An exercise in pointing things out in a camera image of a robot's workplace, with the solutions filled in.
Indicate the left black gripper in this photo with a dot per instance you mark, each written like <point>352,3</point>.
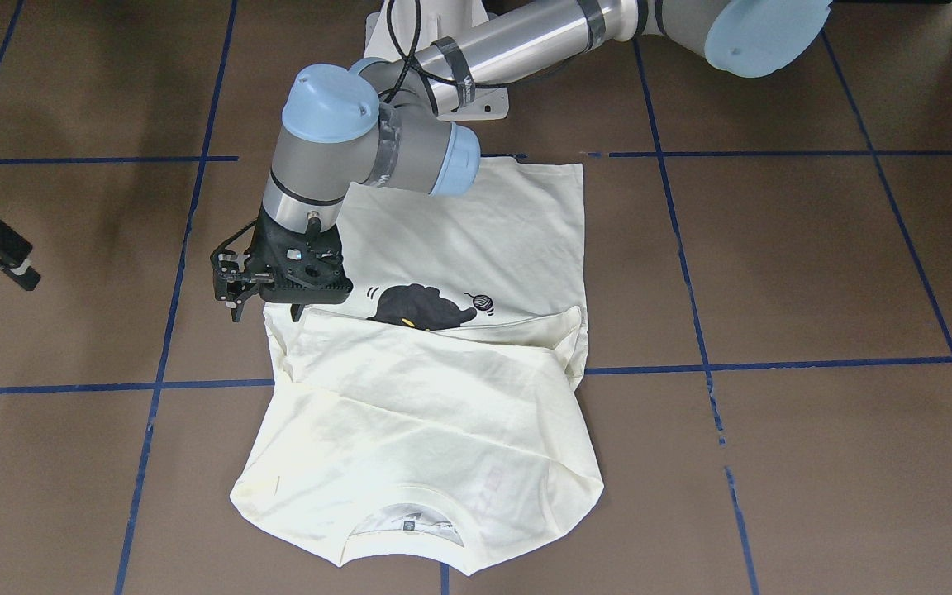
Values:
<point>232,277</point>

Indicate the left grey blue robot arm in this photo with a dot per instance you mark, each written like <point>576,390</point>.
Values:
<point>381,122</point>

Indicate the cream long-sleeve cat shirt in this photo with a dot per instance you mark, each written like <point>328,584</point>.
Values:
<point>433,413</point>

